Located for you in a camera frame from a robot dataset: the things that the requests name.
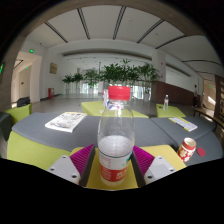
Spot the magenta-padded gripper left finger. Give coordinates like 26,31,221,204
46,143,98,188

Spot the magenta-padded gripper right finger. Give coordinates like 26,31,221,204
129,145,178,188

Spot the red-capped clear water bottle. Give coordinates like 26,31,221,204
97,85,136,187

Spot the red and white cup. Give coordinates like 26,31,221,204
176,137,198,163

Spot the flat round red coaster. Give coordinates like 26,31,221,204
196,147,207,158

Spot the colourful printed magazine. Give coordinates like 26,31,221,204
44,111,88,134

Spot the white and yellow booklet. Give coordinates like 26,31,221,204
168,116,199,133

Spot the small clear plastic bottle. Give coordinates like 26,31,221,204
162,94,170,111

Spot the long wooden bench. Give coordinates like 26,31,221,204
193,105,224,130

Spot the person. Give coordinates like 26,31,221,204
192,84,199,108

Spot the group of potted green plants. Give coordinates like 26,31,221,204
61,59,161,103

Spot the framed wall picture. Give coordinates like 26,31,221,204
49,62,58,75

